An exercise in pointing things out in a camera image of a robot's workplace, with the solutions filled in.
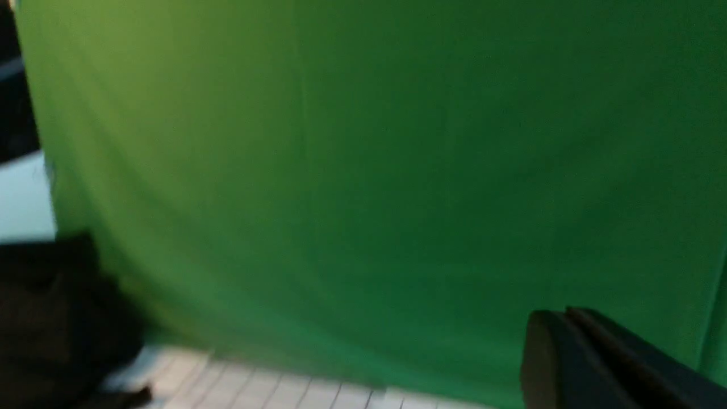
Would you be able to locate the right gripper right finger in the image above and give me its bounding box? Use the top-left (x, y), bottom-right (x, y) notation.
top-left (566, 307), bottom-right (726, 408)

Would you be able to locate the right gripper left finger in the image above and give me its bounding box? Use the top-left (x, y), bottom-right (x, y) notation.
top-left (520, 310), bottom-right (639, 408)

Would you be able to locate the green backdrop cloth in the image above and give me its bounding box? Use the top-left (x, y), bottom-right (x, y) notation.
top-left (15, 1), bottom-right (726, 408)

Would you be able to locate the dark clothes pile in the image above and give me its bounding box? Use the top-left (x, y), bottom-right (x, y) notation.
top-left (1, 233), bottom-right (153, 408)

